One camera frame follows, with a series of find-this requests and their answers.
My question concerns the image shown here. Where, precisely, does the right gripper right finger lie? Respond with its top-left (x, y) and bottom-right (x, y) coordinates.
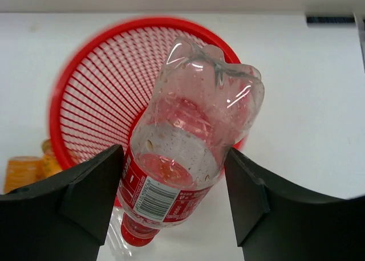
top-left (225, 149), bottom-right (364, 260)

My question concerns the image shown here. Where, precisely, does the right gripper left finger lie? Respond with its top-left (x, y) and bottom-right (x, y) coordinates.
top-left (1, 145), bottom-right (124, 260)

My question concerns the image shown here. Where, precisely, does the clear bottle red label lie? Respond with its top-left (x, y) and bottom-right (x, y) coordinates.
top-left (117, 37), bottom-right (265, 247)

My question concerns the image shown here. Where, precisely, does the large clear plastic bottle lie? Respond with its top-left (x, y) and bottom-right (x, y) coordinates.
top-left (106, 207), bottom-right (133, 260)

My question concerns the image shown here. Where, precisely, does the orange bottle patterned label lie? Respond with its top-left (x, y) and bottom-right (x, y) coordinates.
top-left (41, 139), bottom-right (62, 178)

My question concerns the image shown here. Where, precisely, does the orange juice bottle upright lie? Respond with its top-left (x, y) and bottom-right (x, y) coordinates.
top-left (4, 156), bottom-right (42, 194)

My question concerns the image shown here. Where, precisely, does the red plastic mesh basket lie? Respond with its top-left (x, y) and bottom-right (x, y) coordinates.
top-left (49, 17), bottom-right (239, 170)

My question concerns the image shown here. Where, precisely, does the right black table label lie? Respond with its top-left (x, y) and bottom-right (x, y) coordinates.
top-left (306, 15), bottom-right (355, 25)

